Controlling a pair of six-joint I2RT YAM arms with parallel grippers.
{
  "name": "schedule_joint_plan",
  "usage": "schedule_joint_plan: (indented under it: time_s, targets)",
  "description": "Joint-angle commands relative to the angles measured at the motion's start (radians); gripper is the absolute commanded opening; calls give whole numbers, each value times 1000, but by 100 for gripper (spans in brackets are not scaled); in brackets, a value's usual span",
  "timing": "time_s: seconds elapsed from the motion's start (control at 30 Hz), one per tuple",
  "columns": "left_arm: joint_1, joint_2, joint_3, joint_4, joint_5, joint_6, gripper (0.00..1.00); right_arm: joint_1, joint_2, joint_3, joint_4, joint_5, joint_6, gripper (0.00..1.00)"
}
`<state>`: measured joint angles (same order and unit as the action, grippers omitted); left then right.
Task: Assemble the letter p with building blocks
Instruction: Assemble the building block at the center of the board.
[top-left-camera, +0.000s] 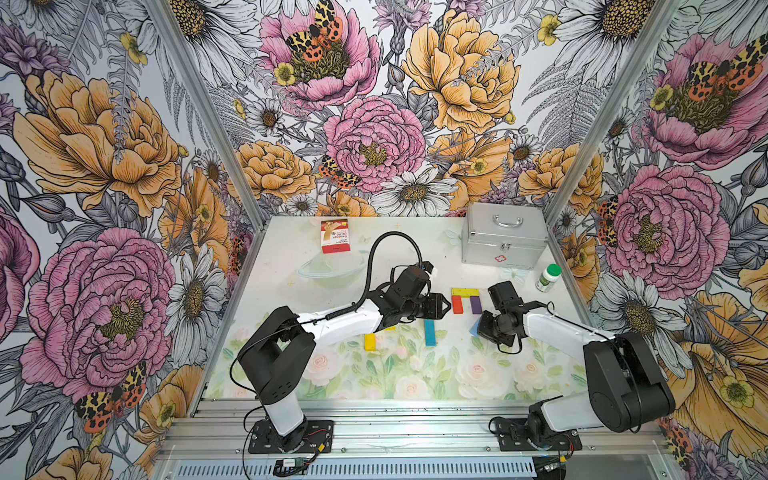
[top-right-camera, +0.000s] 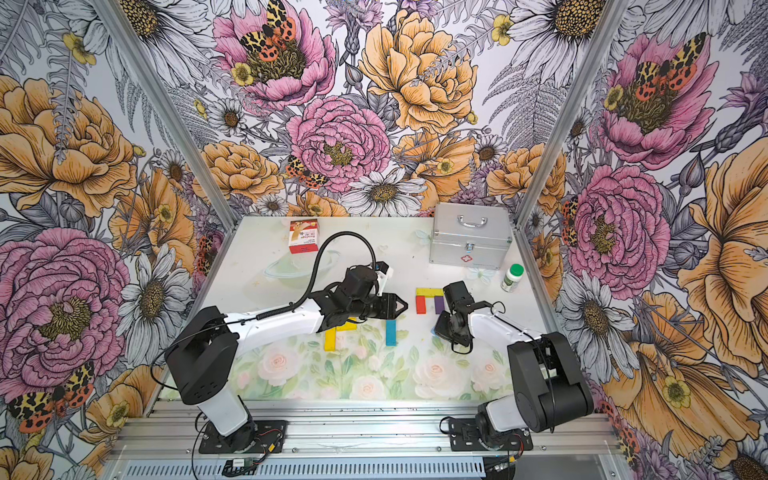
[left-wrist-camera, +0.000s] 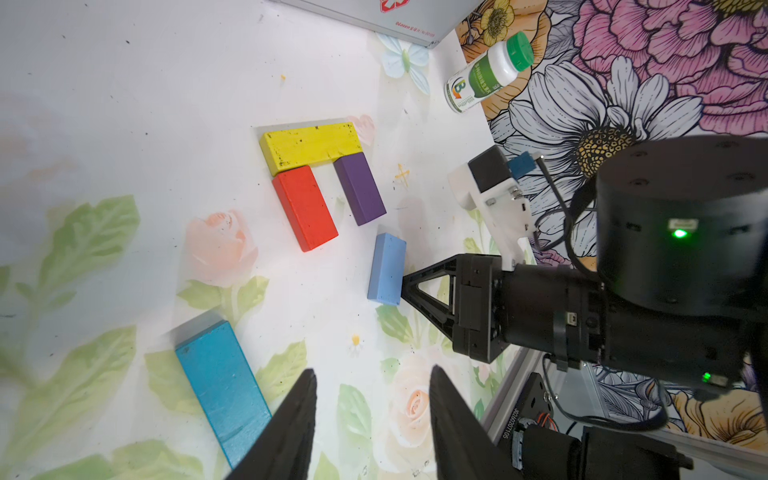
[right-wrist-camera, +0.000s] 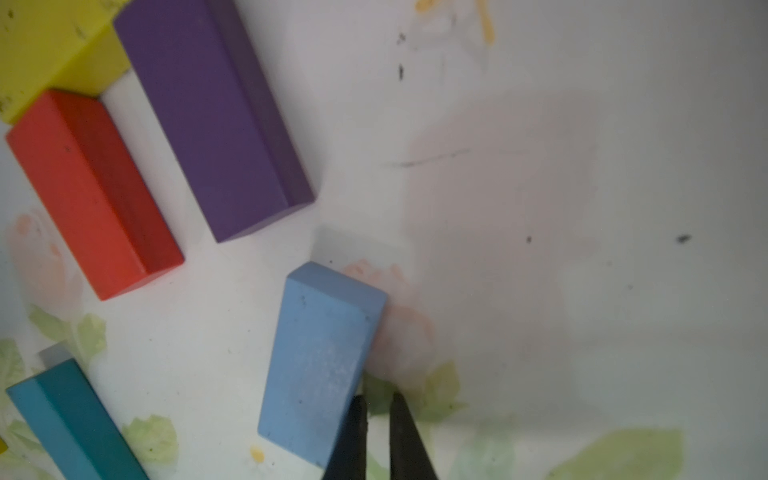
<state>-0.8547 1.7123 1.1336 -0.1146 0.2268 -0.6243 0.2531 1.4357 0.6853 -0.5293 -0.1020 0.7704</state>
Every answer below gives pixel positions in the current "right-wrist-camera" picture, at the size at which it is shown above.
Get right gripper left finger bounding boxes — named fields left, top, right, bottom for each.
left=322, top=395, right=368, bottom=480

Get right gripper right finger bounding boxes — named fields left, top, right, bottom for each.
left=389, top=392, right=438, bottom=480

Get light blue block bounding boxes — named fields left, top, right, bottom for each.
left=258, top=262, right=388, bottom=468

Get teal block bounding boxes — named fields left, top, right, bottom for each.
left=6, top=359, right=147, bottom=480

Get purple block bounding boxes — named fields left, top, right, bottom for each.
left=114, top=0, right=315, bottom=242

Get red block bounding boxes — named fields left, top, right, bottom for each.
left=6, top=90, right=184, bottom=300

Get yellow-green block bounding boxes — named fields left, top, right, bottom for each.
left=1, top=1, right=130, bottom=125

